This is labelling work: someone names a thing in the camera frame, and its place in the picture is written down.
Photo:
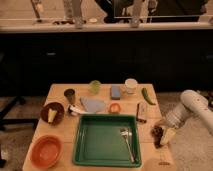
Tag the orange bowl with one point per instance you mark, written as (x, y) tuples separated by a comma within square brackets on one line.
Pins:
[(46, 151)]

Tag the black marker pen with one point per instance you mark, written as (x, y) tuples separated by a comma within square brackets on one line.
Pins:
[(137, 112)]

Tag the small orange dish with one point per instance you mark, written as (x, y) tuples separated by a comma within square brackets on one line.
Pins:
[(114, 108)]

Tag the white mug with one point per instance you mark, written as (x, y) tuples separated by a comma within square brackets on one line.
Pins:
[(130, 85)]

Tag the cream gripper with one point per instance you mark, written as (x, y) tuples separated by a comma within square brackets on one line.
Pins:
[(168, 133)]

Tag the metal cup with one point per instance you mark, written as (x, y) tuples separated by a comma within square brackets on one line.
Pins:
[(70, 95)]

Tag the black and white utensil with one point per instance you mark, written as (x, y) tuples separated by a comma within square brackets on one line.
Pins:
[(76, 110)]

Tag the green plastic tray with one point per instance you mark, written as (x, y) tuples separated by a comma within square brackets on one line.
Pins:
[(99, 142)]

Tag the metal fork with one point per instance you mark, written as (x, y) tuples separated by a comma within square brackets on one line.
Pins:
[(125, 134)]

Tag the green translucent cup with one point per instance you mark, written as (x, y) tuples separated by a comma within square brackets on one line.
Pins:
[(94, 86)]

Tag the bunch of dark grapes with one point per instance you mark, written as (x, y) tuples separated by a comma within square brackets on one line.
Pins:
[(157, 133)]

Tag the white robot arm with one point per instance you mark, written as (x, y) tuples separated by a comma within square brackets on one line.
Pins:
[(191, 103)]

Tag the yellow cheese wedge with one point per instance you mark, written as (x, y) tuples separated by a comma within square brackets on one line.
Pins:
[(51, 115)]

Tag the blue sponge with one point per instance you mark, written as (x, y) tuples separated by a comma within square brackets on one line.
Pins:
[(115, 92)]

